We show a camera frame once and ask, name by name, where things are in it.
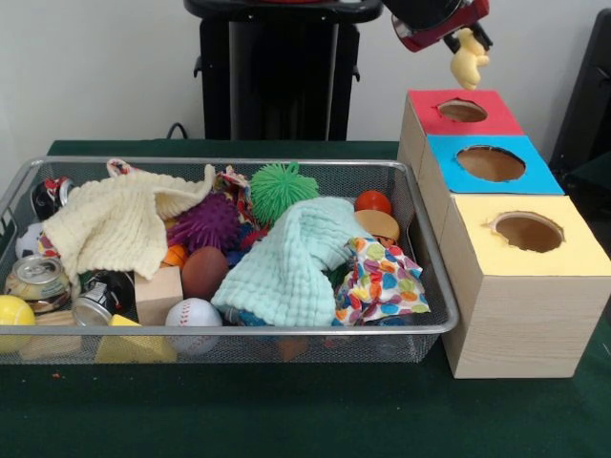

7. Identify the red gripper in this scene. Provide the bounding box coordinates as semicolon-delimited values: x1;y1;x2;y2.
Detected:
399;0;495;54

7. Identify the yellow plush duck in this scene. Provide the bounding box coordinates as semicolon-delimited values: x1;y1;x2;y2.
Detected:
450;27;492;91

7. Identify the colourful dotted cloth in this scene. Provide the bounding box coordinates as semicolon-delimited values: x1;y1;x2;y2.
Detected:
333;237;432;326

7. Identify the mint green waffle cloth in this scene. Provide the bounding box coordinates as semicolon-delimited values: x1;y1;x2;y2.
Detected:
211;198;373;328

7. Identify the crushed red black can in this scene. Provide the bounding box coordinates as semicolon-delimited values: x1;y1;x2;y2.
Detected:
71;270;137;326

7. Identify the wooden box with three holes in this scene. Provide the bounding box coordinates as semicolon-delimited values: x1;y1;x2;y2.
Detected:
396;88;611;380

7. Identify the silver mesh bin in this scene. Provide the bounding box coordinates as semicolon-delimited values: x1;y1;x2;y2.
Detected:
0;156;461;366

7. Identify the black upright panel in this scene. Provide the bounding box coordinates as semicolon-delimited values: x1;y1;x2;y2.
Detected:
548;8;611;166

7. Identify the dark green table cloth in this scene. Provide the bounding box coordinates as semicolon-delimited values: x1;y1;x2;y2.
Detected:
0;138;611;458
565;155;611;230

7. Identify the green puffer ball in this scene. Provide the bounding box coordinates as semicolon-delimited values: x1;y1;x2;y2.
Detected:
249;161;319;223

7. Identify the purple spiky ball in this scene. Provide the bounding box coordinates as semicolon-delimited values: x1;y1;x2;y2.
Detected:
166;192;242;253

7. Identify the brown toy football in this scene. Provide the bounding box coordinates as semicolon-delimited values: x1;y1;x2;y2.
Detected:
180;246;229;301

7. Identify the white baseball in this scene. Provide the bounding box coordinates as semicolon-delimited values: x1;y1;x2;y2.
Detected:
164;298;224;357

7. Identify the cream waffle cloth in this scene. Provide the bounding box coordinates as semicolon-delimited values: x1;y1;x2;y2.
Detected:
41;164;217;282

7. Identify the yellow ball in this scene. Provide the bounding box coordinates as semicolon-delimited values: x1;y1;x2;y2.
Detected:
0;294;37;354

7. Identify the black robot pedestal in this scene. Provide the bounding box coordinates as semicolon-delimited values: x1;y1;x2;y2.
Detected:
183;0;386;142

